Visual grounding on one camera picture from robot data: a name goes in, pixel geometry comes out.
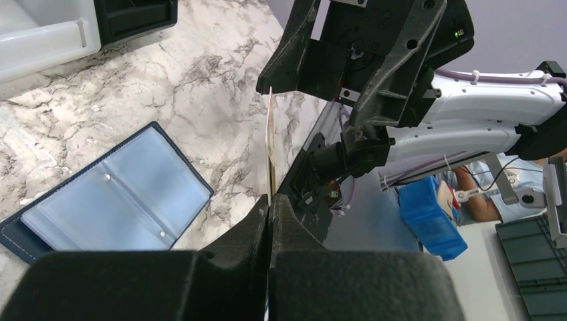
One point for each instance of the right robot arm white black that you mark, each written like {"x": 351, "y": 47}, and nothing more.
{"x": 476, "y": 113}

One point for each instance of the white middle sorting bin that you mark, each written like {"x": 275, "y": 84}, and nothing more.
{"x": 37, "y": 35}

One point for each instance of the person in blue shirt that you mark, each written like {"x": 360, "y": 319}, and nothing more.
{"x": 490, "y": 206}

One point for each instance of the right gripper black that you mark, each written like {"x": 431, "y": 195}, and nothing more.
{"x": 382, "y": 68}

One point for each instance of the dark green crate background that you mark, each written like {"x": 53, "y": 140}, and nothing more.
{"x": 538, "y": 267}

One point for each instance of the blue card holder wallet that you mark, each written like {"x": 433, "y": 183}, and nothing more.
{"x": 141, "y": 195}

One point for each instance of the grey equipment stand background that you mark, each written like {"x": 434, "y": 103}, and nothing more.
{"x": 552, "y": 198}

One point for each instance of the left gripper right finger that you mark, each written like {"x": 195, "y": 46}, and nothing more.
{"x": 309, "y": 282}

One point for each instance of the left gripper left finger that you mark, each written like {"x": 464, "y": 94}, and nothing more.
{"x": 224, "y": 281}

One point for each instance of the gold credit card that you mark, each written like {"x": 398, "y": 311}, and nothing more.
{"x": 269, "y": 143}

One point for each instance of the blue plastic bin background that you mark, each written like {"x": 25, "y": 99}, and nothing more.
{"x": 427, "y": 208}

